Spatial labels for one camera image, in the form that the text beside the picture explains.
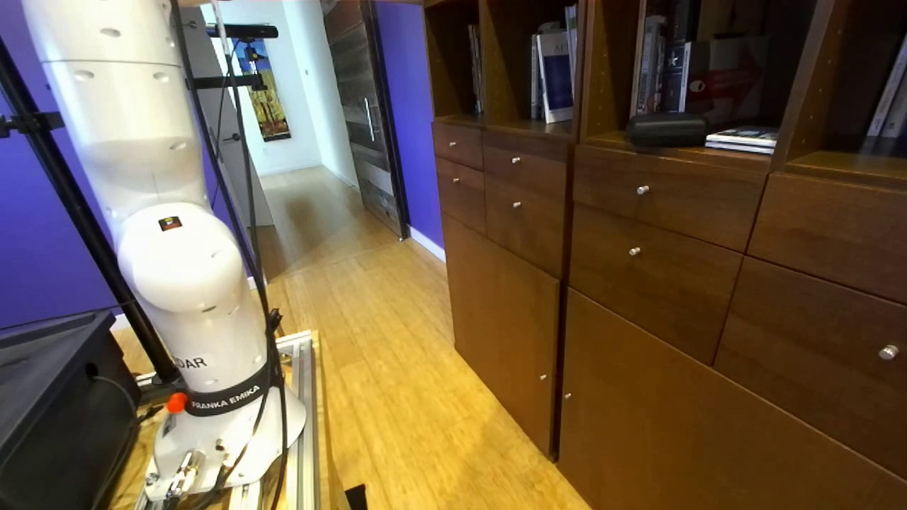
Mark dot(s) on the brown wooden cabinet unit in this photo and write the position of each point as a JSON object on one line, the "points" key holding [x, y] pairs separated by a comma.
{"points": [[686, 328]]}

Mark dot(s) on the small black box on shelf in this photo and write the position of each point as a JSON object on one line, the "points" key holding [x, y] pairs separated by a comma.
{"points": [[668, 131]]}

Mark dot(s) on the flat magazine on shelf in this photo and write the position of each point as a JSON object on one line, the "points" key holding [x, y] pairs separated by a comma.
{"points": [[747, 140]]}

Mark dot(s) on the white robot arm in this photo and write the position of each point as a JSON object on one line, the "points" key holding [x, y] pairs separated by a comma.
{"points": [[209, 443]]}

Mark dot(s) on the upright books on shelf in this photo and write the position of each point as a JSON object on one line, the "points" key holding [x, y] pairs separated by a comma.
{"points": [[553, 59]]}

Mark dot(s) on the wall poster in hallway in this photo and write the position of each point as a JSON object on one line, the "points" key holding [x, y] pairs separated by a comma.
{"points": [[268, 106]]}

